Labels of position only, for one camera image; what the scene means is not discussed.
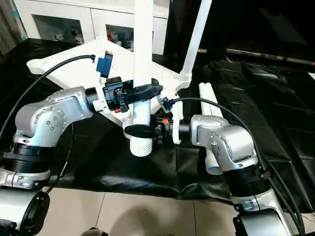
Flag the white plastic table top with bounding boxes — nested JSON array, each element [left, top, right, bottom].
[[26, 36, 193, 141]]

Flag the white plastic table leg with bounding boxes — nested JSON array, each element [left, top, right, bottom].
[[179, 0, 213, 83], [205, 83, 224, 118], [198, 82, 223, 176], [129, 0, 155, 157]]

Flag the black table mat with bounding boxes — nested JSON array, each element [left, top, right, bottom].
[[0, 38, 315, 212]]

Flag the white glass-door cabinet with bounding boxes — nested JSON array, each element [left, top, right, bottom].
[[13, 0, 170, 56]]

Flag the black backdrop cloth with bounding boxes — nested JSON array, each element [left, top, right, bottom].
[[164, 0, 315, 62]]

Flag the grey window curtain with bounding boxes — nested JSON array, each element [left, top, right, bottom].
[[0, 0, 28, 57]]

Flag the dark metal rod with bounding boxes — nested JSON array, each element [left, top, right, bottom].
[[225, 48, 315, 67]]

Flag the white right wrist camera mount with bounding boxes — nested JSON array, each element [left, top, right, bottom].
[[157, 97, 184, 145]]

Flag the black left wrist camera cable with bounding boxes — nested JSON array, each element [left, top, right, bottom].
[[0, 54, 97, 141]]

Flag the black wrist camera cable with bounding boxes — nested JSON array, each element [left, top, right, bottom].
[[161, 97, 306, 236], [0, 54, 97, 141]]

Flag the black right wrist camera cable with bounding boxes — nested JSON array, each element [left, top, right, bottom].
[[161, 97, 306, 236]]

